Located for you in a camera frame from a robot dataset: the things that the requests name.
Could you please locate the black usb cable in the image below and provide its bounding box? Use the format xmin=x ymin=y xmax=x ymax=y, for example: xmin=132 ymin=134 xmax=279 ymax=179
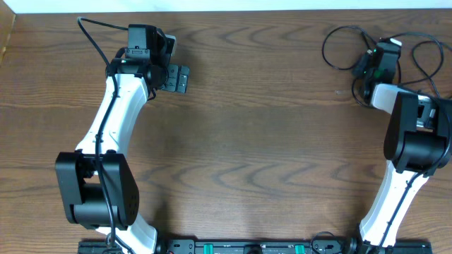
xmin=402 ymin=40 xmax=452 ymax=99
xmin=321 ymin=25 xmax=377 ymax=109

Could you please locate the black left camera cable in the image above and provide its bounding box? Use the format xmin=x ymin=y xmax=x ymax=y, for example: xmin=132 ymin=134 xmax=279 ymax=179
xmin=76 ymin=16 xmax=130 ymax=254

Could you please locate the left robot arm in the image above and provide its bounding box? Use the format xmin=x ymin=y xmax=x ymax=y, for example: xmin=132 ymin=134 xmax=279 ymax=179
xmin=55 ymin=24 xmax=190 ymax=253

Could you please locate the thin black base wire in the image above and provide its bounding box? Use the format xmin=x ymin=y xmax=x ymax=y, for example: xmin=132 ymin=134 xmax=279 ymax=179
xmin=309 ymin=231 xmax=349 ymax=254

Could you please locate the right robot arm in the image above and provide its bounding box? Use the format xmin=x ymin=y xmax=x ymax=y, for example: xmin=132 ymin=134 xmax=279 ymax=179
xmin=346 ymin=39 xmax=451 ymax=253

